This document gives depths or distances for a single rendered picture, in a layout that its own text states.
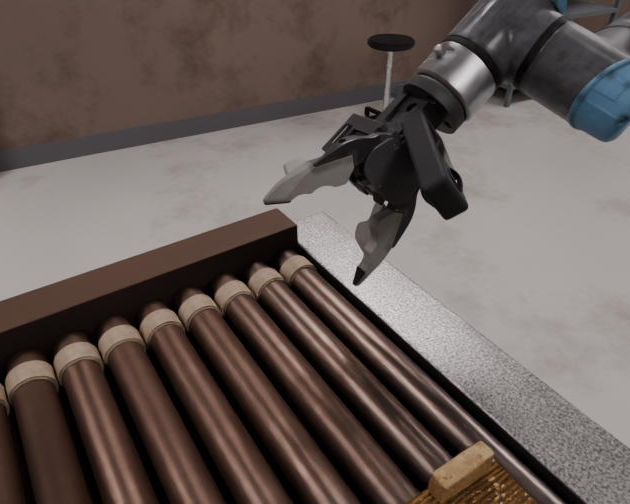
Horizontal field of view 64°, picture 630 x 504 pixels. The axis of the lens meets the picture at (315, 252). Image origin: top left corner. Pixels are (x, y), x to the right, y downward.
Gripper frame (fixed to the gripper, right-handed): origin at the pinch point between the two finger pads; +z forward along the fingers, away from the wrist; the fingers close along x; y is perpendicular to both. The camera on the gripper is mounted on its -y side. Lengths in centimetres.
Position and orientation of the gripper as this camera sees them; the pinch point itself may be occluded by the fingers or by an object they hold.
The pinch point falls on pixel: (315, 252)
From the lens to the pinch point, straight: 50.3
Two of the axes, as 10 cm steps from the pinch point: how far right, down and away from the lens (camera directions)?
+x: -6.1, -5.5, -5.8
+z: -6.7, 7.4, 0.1
